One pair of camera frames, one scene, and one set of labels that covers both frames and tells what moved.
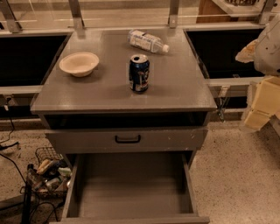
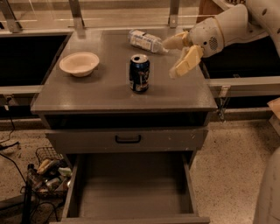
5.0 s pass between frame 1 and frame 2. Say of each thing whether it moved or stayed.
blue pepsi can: stayed
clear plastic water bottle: stayed
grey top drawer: stayed
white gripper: moved
